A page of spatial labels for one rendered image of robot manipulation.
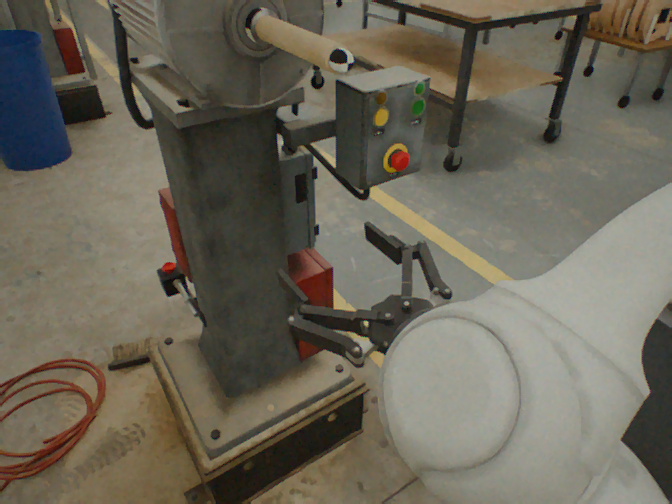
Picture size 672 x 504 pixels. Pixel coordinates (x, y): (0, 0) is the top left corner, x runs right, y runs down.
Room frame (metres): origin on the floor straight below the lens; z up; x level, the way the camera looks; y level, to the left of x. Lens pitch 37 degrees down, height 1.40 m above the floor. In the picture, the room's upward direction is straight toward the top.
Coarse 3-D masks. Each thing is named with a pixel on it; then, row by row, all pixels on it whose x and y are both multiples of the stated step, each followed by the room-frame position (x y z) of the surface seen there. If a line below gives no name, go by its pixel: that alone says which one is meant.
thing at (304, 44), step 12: (264, 24) 0.69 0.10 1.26; (276, 24) 0.67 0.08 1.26; (288, 24) 0.66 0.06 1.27; (264, 36) 0.69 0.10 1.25; (276, 36) 0.66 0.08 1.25; (288, 36) 0.63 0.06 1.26; (300, 36) 0.62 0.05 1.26; (312, 36) 0.60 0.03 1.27; (288, 48) 0.63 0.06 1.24; (300, 48) 0.61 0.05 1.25; (312, 48) 0.59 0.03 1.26; (324, 48) 0.57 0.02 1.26; (312, 60) 0.59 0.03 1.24; (324, 60) 0.56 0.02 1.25; (336, 72) 0.57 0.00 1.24
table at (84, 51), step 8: (0, 0) 4.22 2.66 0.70; (72, 0) 4.49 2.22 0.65; (0, 8) 4.81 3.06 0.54; (8, 8) 4.20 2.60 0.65; (56, 8) 5.08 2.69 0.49; (72, 8) 4.48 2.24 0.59; (0, 16) 4.79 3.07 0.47; (8, 16) 4.18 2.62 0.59; (72, 16) 4.47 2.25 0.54; (80, 24) 4.49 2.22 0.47; (80, 32) 4.48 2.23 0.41; (80, 40) 4.47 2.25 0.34; (80, 48) 4.50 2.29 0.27; (88, 56) 4.48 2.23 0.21; (88, 64) 4.47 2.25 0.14; (88, 72) 4.47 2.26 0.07
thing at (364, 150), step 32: (352, 96) 0.87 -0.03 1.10; (416, 96) 0.90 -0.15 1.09; (352, 128) 0.87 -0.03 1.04; (384, 128) 0.86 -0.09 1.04; (416, 128) 0.91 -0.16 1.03; (320, 160) 0.96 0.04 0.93; (352, 160) 0.87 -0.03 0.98; (384, 160) 0.86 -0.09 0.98; (416, 160) 0.92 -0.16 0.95; (352, 192) 0.91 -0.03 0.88
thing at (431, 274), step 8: (424, 248) 0.47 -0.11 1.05; (424, 256) 0.46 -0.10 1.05; (424, 264) 0.45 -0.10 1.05; (432, 264) 0.44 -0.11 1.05; (424, 272) 0.45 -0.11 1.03; (432, 272) 0.43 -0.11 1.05; (432, 280) 0.42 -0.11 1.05; (440, 280) 0.42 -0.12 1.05; (432, 288) 0.41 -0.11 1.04; (440, 288) 0.40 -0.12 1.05; (448, 288) 0.40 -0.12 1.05; (448, 296) 0.39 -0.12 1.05
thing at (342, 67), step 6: (336, 48) 0.57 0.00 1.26; (330, 54) 0.56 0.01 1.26; (336, 54) 0.55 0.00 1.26; (342, 54) 0.55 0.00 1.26; (348, 54) 0.55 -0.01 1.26; (330, 60) 0.56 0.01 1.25; (336, 60) 0.55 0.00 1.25; (342, 60) 0.55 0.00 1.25; (348, 60) 0.55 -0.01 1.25; (336, 66) 0.55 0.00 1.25; (342, 66) 0.55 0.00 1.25; (348, 66) 0.55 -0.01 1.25; (342, 72) 0.55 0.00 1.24
